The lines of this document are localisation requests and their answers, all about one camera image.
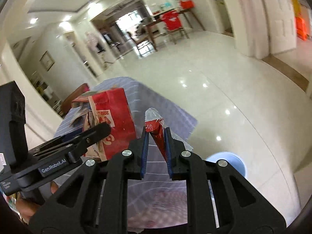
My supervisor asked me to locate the wooden dining chair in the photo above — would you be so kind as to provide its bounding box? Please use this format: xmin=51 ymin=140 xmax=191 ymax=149
xmin=126 ymin=31 xmax=158 ymax=57

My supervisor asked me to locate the red plastic snack wrapper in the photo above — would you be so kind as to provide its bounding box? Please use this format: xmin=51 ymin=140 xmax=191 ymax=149
xmin=145 ymin=108 xmax=168 ymax=161

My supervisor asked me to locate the light blue trash bin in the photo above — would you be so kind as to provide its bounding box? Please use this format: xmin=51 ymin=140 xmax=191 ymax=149
xmin=205 ymin=152 xmax=247 ymax=178

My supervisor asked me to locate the pink checked cloth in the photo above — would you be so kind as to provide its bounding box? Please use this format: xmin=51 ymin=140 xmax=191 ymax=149
xmin=128 ymin=191 xmax=188 ymax=233

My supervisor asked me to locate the wooden dining table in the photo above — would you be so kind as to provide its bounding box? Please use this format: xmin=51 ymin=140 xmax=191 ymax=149
xmin=145 ymin=8 xmax=206 ymax=51

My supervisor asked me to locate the left hand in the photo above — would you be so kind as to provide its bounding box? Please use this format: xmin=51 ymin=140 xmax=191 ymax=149
xmin=14 ymin=181 xmax=60 ymax=225

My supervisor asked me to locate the coat stand with clothes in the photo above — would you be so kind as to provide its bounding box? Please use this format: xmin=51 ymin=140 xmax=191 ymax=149
xmin=85 ymin=32 xmax=113 ymax=67

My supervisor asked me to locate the red paper bag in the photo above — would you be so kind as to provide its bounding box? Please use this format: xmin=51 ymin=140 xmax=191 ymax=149
xmin=77 ymin=88 xmax=136 ymax=161

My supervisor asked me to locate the framed picture left wall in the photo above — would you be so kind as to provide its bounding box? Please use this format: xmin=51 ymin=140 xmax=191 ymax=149
xmin=40 ymin=51 xmax=55 ymax=71

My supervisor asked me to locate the white panel door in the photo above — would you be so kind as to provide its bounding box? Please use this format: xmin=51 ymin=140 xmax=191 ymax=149
xmin=263 ymin=0 xmax=297 ymax=54

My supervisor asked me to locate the red basket on table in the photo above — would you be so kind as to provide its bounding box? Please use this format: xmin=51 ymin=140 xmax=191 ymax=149
xmin=180 ymin=0 xmax=195 ymax=10

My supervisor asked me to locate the grey checked tablecloth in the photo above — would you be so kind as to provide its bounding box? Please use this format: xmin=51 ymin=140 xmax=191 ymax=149
xmin=52 ymin=76 xmax=198 ymax=232

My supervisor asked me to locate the orange plastic stool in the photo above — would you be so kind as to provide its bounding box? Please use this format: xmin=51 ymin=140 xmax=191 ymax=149
xmin=296 ymin=16 xmax=308 ymax=41

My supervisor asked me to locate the chair with red cover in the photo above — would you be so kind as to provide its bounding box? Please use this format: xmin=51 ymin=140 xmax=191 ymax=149
xmin=160 ymin=10 xmax=189 ymax=44

